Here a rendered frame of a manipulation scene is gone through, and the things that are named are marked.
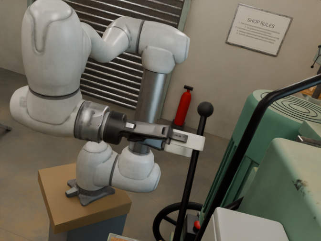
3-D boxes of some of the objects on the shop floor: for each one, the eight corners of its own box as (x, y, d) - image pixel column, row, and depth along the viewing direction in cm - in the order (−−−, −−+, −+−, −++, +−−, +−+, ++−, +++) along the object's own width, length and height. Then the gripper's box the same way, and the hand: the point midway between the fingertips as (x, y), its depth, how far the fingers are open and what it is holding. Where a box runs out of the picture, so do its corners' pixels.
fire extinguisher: (184, 125, 384) (196, 87, 359) (182, 131, 367) (195, 91, 341) (172, 121, 386) (184, 83, 360) (170, 126, 369) (182, 87, 343)
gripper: (108, 148, 72) (185, 167, 72) (91, 130, 48) (206, 159, 48) (116, 122, 74) (190, 141, 74) (103, 92, 50) (214, 120, 50)
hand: (192, 147), depth 61 cm, fingers open, 13 cm apart
